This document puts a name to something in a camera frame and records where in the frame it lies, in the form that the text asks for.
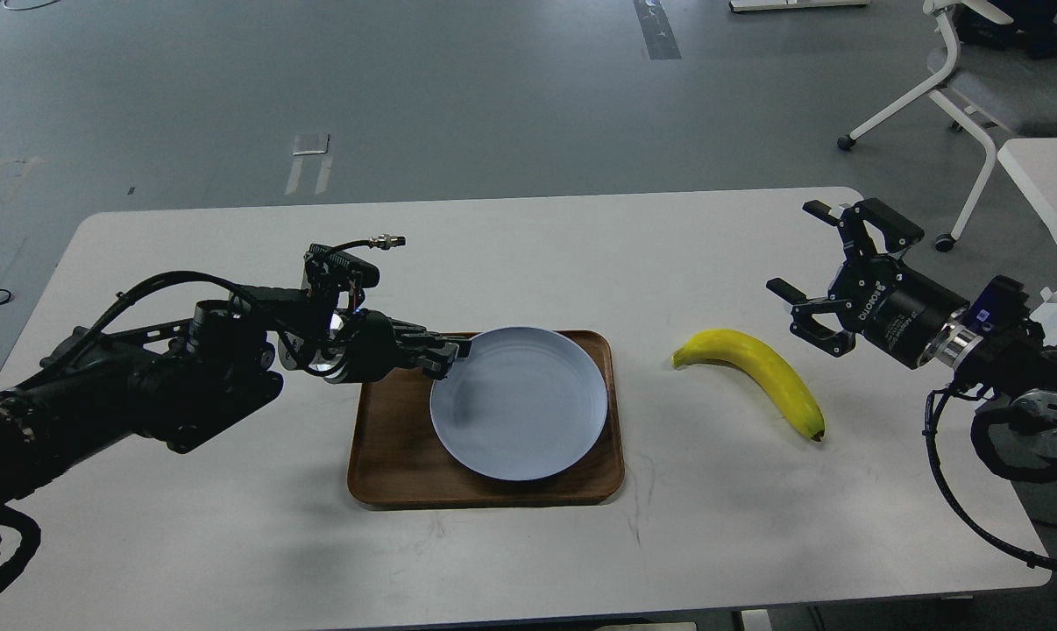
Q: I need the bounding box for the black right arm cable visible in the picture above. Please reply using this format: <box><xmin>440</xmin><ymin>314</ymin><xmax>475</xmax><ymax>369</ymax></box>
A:
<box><xmin>923</xmin><ymin>386</ymin><xmax>1057</xmax><ymax>575</ymax></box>

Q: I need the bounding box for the light blue plate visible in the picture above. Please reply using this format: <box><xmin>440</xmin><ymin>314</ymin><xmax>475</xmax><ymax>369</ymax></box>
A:
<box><xmin>429</xmin><ymin>326</ymin><xmax>608</xmax><ymax>482</ymax></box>

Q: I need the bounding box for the white office chair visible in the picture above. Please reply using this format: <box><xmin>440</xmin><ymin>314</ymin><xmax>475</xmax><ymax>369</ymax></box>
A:
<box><xmin>837</xmin><ymin>1</ymin><xmax>1057</xmax><ymax>252</ymax></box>

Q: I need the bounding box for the yellow banana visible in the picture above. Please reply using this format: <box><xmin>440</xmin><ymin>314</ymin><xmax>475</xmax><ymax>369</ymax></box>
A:
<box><xmin>671</xmin><ymin>329</ymin><xmax>826</xmax><ymax>443</ymax></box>

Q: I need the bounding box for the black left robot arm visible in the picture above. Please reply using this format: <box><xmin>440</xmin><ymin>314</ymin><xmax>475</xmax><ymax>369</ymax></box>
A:
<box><xmin>0</xmin><ymin>241</ymin><xmax>470</xmax><ymax>594</ymax></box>

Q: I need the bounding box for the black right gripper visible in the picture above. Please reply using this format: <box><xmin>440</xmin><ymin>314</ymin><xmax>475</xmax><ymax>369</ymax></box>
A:
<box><xmin>766</xmin><ymin>197</ymin><xmax>970</xmax><ymax>369</ymax></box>

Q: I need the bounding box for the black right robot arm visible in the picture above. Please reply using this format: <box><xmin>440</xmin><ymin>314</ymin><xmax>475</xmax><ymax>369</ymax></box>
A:
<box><xmin>766</xmin><ymin>197</ymin><xmax>1057</xmax><ymax>483</ymax></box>

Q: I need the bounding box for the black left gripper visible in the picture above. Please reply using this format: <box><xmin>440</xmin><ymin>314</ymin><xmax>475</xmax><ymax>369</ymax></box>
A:
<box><xmin>323</xmin><ymin>310</ymin><xmax>472</xmax><ymax>384</ymax></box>

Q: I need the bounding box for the brown wooden tray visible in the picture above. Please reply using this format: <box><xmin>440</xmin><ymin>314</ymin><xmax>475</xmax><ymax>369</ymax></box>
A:
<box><xmin>347</xmin><ymin>330</ymin><xmax>625</xmax><ymax>511</ymax></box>

